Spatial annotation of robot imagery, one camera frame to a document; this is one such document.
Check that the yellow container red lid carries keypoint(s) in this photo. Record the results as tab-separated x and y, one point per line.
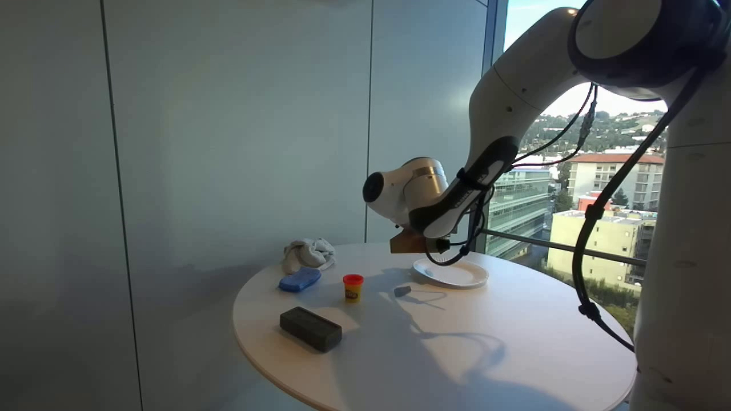
353	286

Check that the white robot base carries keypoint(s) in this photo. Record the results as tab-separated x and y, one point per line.
683	331

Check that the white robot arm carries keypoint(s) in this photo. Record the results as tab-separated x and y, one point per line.
673	50

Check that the white paper plate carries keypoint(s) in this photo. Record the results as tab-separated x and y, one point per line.
460	275

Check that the white crumpled cloth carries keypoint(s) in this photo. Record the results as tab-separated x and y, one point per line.
307	253

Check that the small grey flat piece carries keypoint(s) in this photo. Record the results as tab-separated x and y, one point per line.
403	290

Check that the blue sponge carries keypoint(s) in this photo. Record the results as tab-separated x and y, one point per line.
299	278

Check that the round white table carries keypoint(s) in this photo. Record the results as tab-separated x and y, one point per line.
514	343

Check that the black rectangular block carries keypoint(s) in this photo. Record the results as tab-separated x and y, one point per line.
309	327

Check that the orange wrist camera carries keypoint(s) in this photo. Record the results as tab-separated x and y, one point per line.
412	242

